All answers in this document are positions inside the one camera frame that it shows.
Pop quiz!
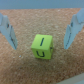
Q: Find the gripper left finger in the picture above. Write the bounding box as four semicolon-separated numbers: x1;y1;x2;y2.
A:
0;12;18;51

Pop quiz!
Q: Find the yellow block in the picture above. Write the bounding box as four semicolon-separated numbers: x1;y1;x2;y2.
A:
30;33;55;61

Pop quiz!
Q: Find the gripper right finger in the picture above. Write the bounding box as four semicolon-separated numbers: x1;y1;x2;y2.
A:
63;9;84;51

